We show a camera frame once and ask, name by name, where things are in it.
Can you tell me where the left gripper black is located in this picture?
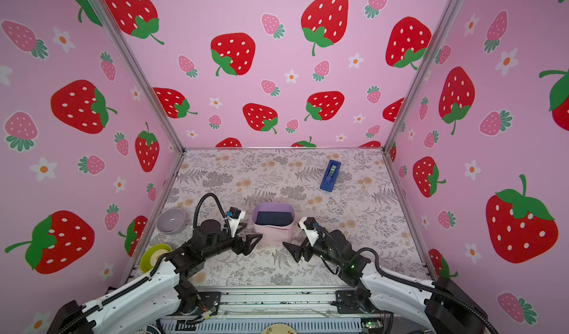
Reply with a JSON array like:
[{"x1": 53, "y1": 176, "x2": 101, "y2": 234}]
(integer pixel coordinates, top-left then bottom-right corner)
[{"x1": 204, "y1": 229, "x2": 263, "y2": 263}]

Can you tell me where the purple wrapping paper sheet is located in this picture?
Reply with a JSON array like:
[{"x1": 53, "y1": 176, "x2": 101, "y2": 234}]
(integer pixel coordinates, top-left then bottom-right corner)
[{"x1": 252, "y1": 202, "x2": 296, "y2": 245}]

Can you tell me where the dark grey gift box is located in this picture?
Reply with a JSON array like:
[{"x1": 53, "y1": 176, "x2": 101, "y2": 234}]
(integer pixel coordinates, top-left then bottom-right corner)
[{"x1": 254, "y1": 211, "x2": 294, "y2": 227}]

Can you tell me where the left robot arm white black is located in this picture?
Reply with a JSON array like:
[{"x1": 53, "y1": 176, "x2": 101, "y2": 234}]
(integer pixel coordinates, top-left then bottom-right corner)
[{"x1": 47, "y1": 219, "x2": 262, "y2": 333}]

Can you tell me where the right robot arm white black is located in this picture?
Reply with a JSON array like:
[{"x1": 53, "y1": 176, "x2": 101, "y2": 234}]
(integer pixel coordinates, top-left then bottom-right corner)
[{"x1": 283, "y1": 226, "x2": 498, "y2": 333}]

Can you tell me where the blue tape dispenser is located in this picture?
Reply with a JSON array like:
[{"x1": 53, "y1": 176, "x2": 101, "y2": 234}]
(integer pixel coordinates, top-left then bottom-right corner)
[{"x1": 320, "y1": 160, "x2": 341, "y2": 193}]

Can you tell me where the grey round lid disc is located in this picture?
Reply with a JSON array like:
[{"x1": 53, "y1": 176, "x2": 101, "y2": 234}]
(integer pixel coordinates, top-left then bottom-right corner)
[{"x1": 156, "y1": 208, "x2": 187, "y2": 235}]

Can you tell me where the yellow-green tape roll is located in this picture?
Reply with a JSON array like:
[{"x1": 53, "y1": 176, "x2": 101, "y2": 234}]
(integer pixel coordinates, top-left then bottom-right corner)
[{"x1": 139, "y1": 244, "x2": 172, "y2": 273}]

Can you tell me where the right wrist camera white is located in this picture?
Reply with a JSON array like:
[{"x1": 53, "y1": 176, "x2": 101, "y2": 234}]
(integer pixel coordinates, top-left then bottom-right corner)
[{"x1": 299, "y1": 217, "x2": 319, "y2": 247}]

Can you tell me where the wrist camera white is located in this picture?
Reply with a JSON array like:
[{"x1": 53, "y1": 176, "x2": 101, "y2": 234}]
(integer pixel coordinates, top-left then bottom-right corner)
[
  {"x1": 225, "y1": 207, "x2": 246, "y2": 238},
  {"x1": 299, "y1": 217, "x2": 319, "y2": 247}
]

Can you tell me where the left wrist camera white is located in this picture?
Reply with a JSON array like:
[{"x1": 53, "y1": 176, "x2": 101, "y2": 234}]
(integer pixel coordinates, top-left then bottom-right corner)
[{"x1": 225, "y1": 207, "x2": 246, "y2": 238}]

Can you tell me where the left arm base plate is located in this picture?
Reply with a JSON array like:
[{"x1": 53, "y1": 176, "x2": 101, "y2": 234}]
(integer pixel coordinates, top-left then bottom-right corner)
[{"x1": 170, "y1": 291, "x2": 222, "y2": 317}]

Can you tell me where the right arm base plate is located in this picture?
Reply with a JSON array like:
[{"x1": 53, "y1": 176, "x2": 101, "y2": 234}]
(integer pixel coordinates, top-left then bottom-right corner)
[{"x1": 330, "y1": 290, "x2": 389, "y2": 315}]

